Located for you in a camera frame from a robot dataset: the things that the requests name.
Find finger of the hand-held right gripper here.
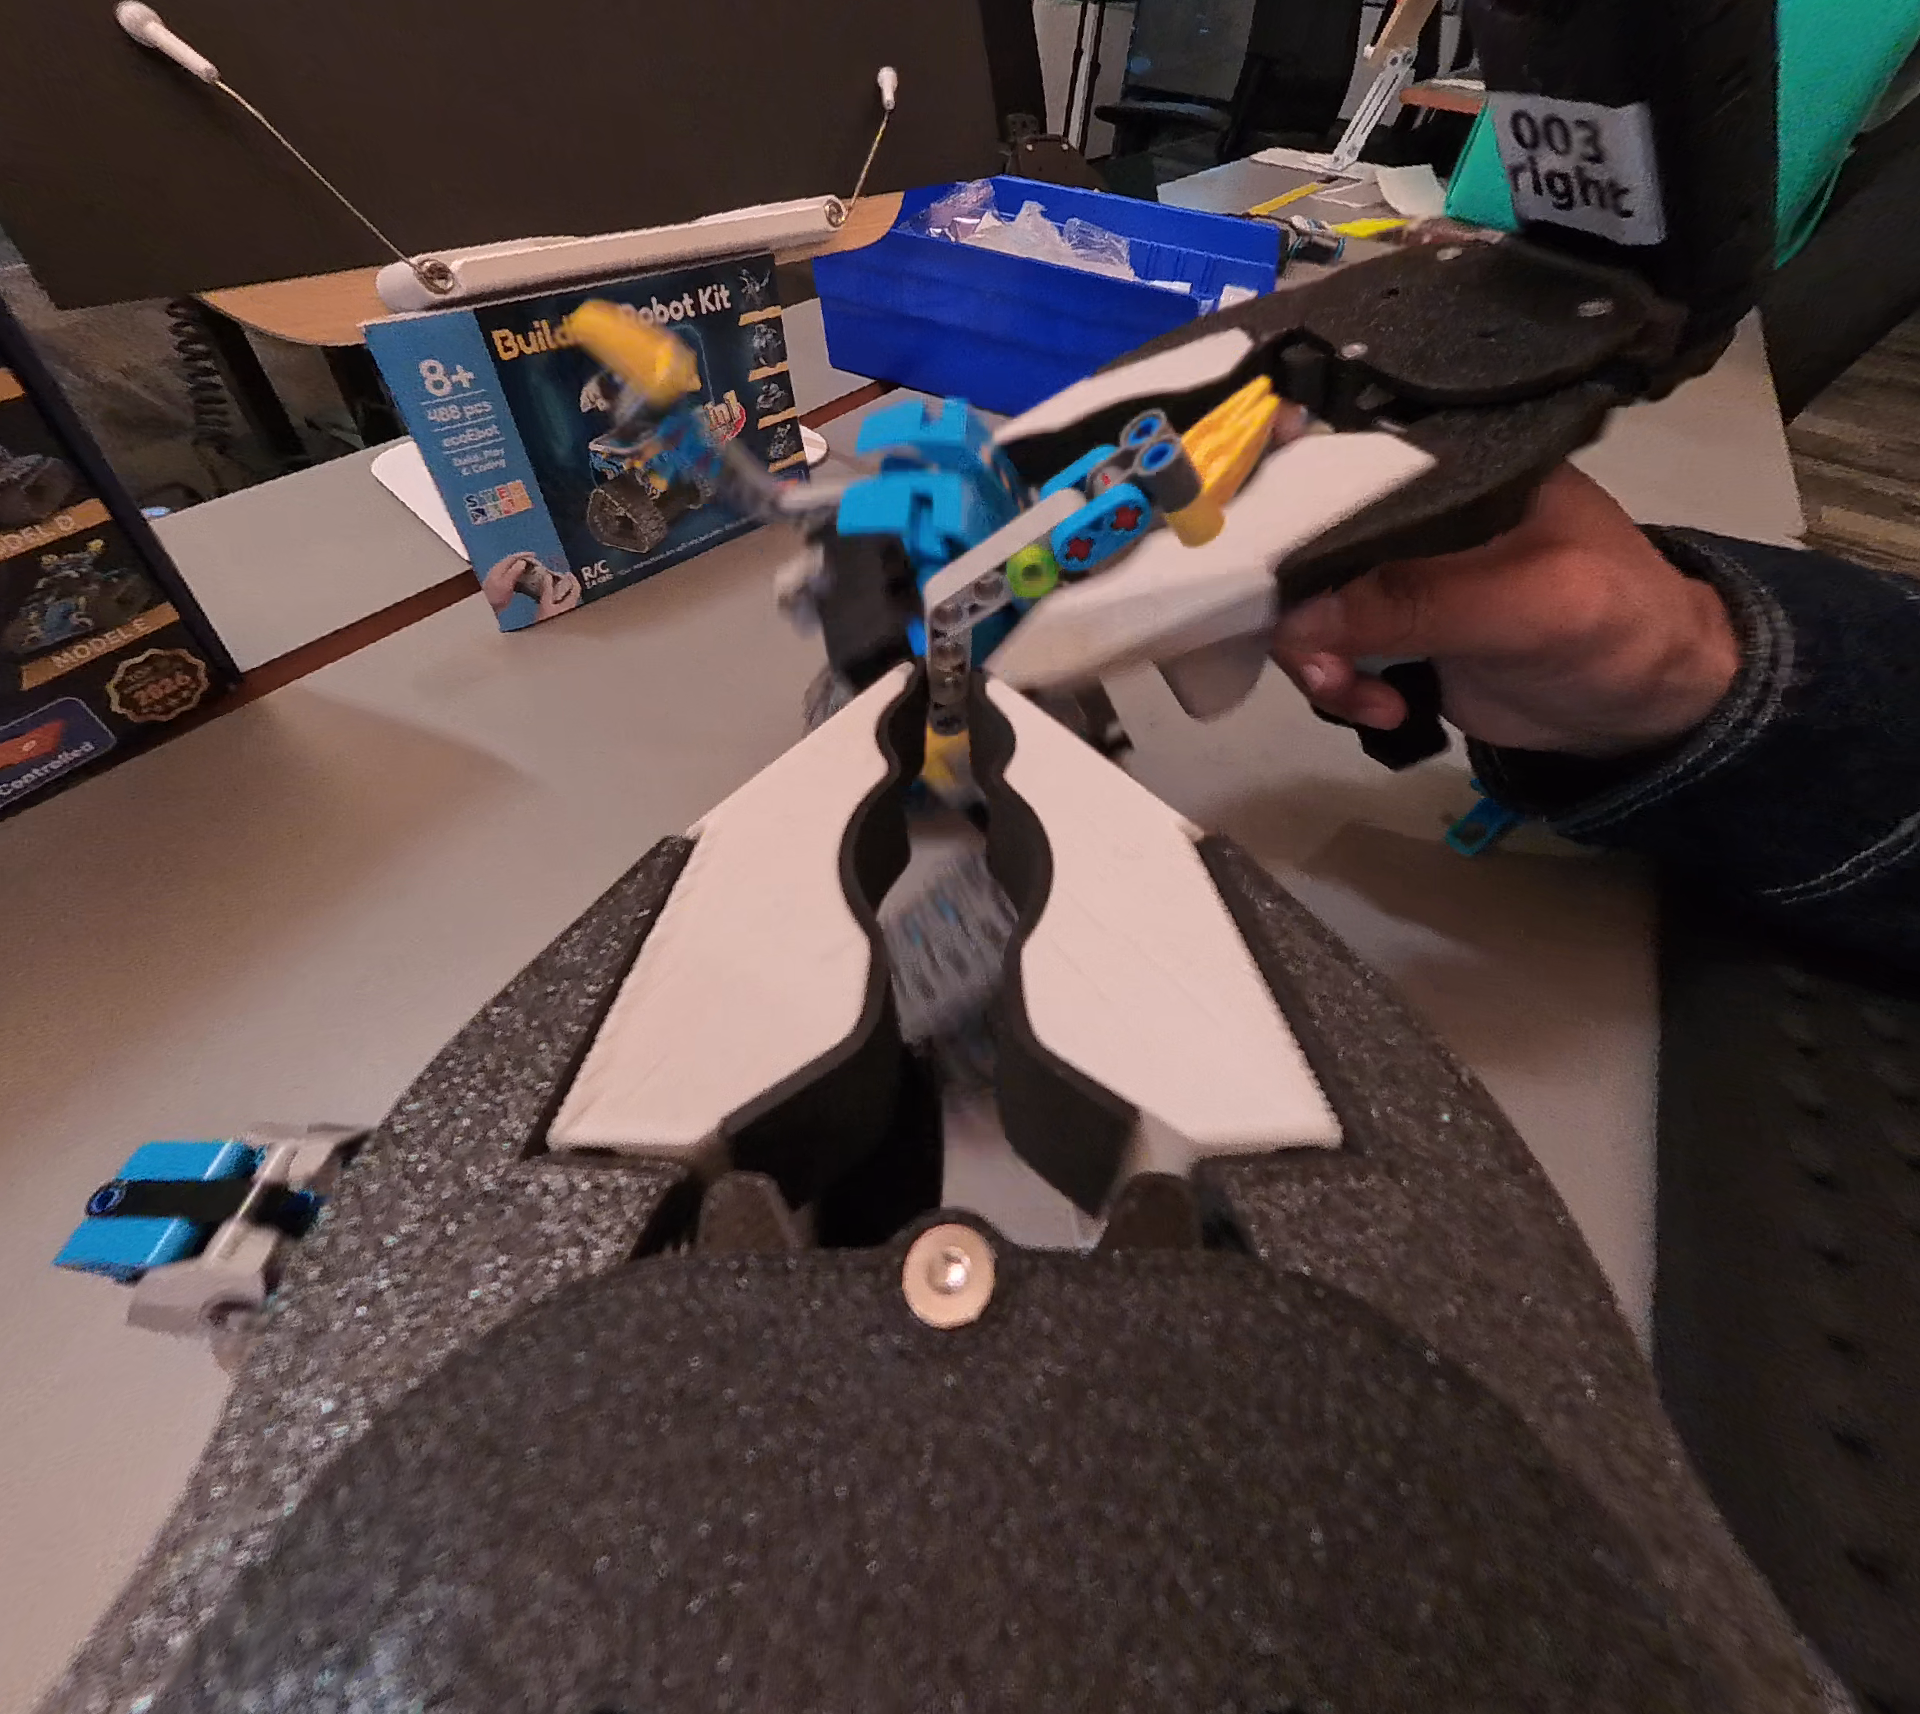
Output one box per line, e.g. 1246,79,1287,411
981,417,1442,721
981,329,1266,516

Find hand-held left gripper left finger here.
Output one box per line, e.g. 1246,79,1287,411
552,677,908,1159

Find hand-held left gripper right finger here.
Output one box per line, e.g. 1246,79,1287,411
977,692,1346,1150

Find blue tracked toy robot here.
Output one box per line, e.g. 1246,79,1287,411
565,295,1300,1062

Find person's right forearm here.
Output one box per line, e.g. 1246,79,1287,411
1465,528,1920,972

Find grey desk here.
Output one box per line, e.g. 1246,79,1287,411
0,154,1815,1714

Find person's right hand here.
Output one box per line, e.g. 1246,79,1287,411
1269,504,1753,761

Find blue plastic bin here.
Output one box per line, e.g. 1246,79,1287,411
815,177,1291,401

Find clear plastic bags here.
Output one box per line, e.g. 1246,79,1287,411
929,201,1202,295

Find teal plastic tub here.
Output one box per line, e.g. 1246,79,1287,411
1450,0,1920,271

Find black office chair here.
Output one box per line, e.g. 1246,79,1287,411
1095,0,1375,189

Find small robot kit box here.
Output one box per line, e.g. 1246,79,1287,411
364,246,805,641

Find white paper sheet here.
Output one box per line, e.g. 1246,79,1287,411
370,432,495,567

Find blue grey small assembly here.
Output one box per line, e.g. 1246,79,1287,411
54,1120,370,1348

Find large robot kit box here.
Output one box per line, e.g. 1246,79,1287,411
0,301,248,822

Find large black board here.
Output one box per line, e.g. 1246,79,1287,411
0,0,1006,312

